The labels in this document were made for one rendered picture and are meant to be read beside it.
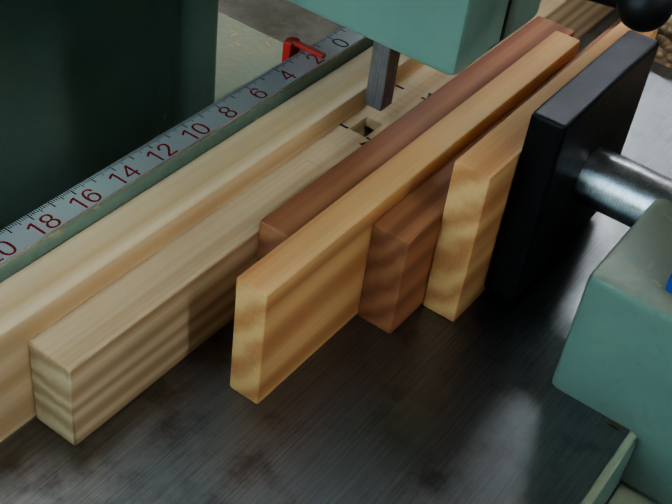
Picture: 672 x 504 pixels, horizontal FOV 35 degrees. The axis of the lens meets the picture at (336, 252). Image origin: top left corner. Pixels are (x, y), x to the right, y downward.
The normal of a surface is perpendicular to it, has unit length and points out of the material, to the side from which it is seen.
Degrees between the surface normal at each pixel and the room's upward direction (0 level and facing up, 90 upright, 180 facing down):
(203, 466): 0
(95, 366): 90
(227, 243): 0
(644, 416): 90
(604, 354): 90
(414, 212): 0
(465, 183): 90
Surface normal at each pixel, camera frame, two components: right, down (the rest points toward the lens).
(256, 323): -0.59, 0.48
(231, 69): 0.11, -0.75
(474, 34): 0.80, 0.45
